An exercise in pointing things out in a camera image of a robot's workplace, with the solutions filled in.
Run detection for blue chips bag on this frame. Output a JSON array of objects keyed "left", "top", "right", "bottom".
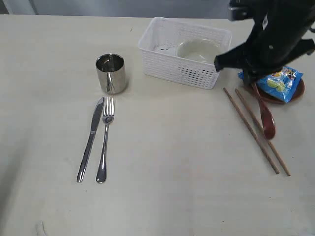
[{"left": 237, "top": 66, "right": 304, "bottom": 103}]

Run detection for brown round plate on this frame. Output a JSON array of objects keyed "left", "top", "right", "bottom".
[{"left": 243, "top": 79, "right": 305, "bottom": 105}]

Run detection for white bowl dark rim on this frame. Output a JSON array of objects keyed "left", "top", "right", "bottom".
[{"left": 175, "top": 39, "right": 221, "bottom": 64}]

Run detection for white perforated plastic basket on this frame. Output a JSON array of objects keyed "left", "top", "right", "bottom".
[{"left": 138, "top": 17, "right": 232, "bottom": 89}]

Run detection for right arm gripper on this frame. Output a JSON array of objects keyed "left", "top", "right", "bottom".
[{"left": 214, "top": 0, "right": 315, "bottom": 86}]

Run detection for silver table knife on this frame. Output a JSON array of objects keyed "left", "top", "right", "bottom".
[{"left": 76, "top": 97, "right": 104, "bottom": 183}]

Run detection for shiny metal container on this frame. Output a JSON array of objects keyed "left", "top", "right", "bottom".
[{"left": 95, "top": 53, "right": 127, "bottom": 94}]

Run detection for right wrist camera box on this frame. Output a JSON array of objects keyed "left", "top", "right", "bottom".
[{"left": 228, "top": 0, "right": 255, "bottom": 21}]

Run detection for wooden chopstick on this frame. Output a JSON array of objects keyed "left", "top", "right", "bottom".
[
  {"left": 223, "top": 88, "right": 280, "bottom": 175},
  {"left": 235, "top": 88, "right": 291, "bottom": 176}
]

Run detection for silver metal fork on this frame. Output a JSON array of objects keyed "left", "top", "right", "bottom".
[{"left": 96, "top": 97, "right": 115, "bottom": 183}]

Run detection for reddish brown wooden spoon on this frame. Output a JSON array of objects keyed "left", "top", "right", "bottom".
[{"left": 252, "top": 83, "right": 276, "bottom": 140}]

